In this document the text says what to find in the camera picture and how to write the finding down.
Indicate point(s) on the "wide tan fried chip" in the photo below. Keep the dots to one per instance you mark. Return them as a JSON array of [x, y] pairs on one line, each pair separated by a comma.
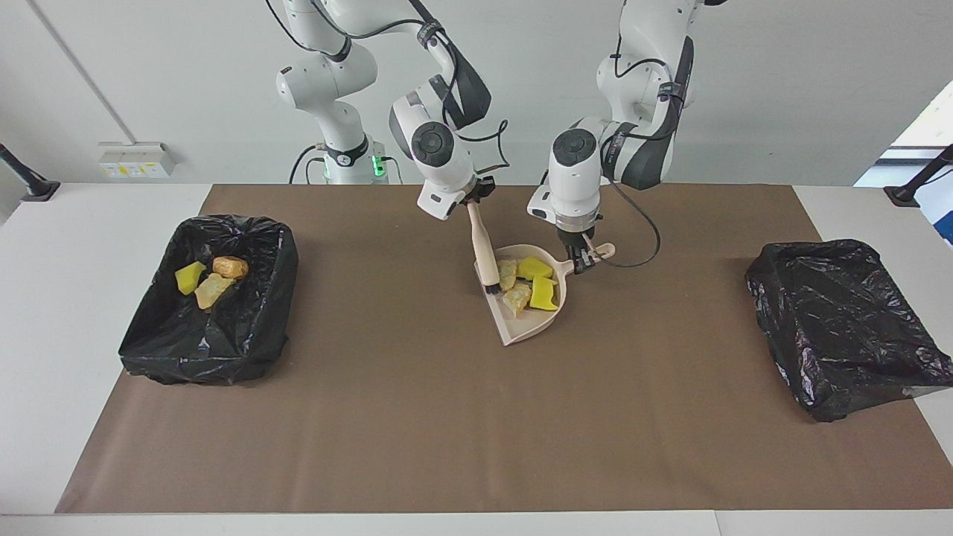
[[517, 300]]

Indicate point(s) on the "thin white wall conduit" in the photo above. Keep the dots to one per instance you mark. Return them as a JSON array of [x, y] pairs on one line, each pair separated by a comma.
[[85, 74]]

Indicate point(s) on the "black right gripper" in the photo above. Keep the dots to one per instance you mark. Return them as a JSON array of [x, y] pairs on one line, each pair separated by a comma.
[[479, 191]]

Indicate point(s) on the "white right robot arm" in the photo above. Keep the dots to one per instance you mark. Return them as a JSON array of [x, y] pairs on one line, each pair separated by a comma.
[[439, 156]]

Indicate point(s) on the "beige plastic dustpan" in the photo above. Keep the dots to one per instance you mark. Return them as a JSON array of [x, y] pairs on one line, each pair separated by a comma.
[[532, 325]]

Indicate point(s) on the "plain yellow sponge piece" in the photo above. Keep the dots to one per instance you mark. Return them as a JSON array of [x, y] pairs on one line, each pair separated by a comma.
[[543, 294]]

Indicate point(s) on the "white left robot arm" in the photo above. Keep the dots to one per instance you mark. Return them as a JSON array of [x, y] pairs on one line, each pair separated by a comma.
[[573, 179]]

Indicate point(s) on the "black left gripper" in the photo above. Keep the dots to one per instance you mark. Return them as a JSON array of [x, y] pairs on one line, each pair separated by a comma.
[[579, 238]]

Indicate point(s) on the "narrow tan fried chip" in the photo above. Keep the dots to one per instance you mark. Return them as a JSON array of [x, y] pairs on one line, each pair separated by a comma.
[[508, 274]]

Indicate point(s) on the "yellow sponge with green scrub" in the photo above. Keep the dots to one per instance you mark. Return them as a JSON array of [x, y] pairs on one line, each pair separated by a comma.
[[534, 268]]

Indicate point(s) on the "striped croissant bread piece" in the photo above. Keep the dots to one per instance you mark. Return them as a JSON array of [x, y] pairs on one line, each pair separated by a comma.
[[212, 290]]

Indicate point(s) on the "brown table mat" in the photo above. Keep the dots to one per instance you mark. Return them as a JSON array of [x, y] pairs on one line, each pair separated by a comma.
[[447, 432]]

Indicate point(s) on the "white wall socket box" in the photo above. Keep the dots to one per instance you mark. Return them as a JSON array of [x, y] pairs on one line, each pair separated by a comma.
[[134, 160]]

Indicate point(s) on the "black camera stand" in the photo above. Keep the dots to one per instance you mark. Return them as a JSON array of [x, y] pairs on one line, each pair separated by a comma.
[[904, 195], [37, 190]]

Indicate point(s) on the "small yellow sponge piece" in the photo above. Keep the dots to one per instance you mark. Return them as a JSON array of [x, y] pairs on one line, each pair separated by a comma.
[[190, 278]]

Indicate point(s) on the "black-lined trash bin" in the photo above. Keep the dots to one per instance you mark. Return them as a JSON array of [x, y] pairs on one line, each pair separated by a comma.
[[841, 327], [223, 342]]

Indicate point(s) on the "brown fried nugget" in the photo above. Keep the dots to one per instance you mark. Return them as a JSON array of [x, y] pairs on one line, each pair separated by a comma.
[[230, 267]]

